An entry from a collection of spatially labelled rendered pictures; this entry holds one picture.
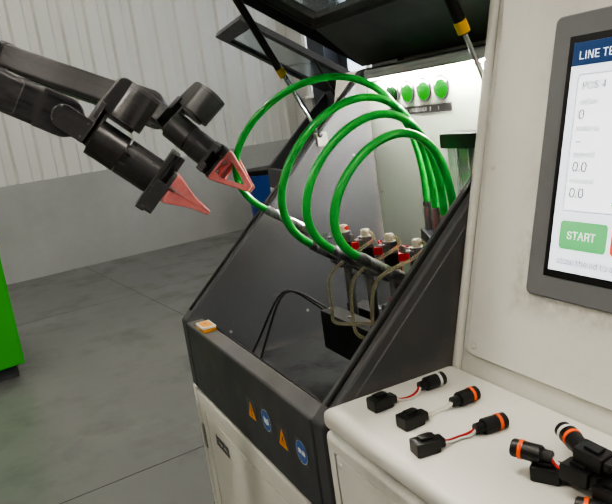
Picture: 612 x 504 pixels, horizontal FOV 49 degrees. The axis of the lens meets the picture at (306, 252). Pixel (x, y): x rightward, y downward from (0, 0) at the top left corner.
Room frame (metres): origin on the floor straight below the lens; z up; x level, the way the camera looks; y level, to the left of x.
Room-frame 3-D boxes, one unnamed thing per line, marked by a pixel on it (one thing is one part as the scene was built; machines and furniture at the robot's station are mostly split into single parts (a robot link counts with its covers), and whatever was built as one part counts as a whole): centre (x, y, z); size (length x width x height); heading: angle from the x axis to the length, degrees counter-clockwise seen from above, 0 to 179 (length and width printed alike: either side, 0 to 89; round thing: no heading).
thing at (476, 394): (0.79, -0.14, 0.99); 0.12 x 0.02 x 0.02; 116
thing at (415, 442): (0.72, -0.15, 0.99); 0.12 x 0.02 x 0.02; 107
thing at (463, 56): (1.39, -0.32, 1.43); 0.54 x 0.03 x 0.02; 25
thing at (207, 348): (1.18, 0.14, 0.87); 0.62 x 0.04 x 0.16; 25
